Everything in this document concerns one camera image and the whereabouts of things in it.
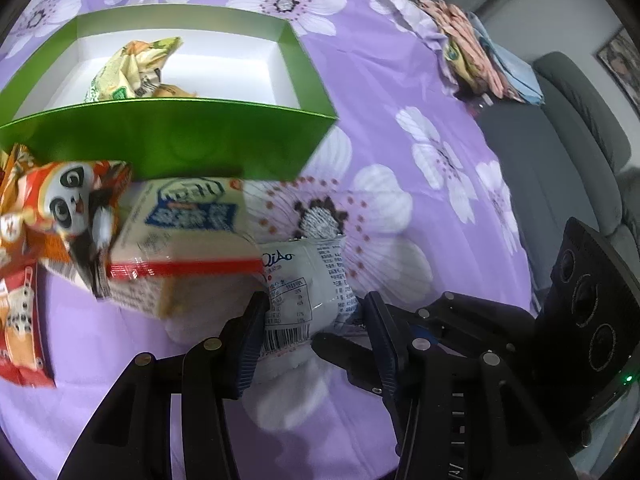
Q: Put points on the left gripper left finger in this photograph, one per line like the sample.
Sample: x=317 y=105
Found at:
x=129 y=434

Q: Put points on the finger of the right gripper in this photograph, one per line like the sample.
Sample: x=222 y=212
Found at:
x=358 y=362

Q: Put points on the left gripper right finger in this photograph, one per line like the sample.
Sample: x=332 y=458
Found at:
x=395 y=359

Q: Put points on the white clear snack packet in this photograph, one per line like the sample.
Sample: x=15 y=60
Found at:
x=308 y=291

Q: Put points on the light green snack packet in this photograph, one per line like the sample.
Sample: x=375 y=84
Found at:
x=133 y=72

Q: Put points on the orange red snack packet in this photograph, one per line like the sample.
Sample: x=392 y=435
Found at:
x=22 y=356

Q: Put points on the purple floral tablecloth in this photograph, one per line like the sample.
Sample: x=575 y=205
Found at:
x=427 y=211

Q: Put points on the white blue cracker packet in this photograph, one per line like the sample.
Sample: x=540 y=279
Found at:
x=178 y=232

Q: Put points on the red panda snack packet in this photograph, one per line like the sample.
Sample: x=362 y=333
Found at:
x=74 y=202

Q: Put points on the grey sofa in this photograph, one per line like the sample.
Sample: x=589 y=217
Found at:
x=557 y=162

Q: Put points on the green cardboard box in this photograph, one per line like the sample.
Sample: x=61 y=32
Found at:
x=253 y=105

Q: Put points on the folded pink patterned cloth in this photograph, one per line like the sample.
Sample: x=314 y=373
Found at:
x=477 y=60

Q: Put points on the orange snack packet in box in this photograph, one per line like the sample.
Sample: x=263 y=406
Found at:
x=171 y=91

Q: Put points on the framed wall picture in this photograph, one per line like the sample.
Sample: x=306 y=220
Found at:
x=620 y=56

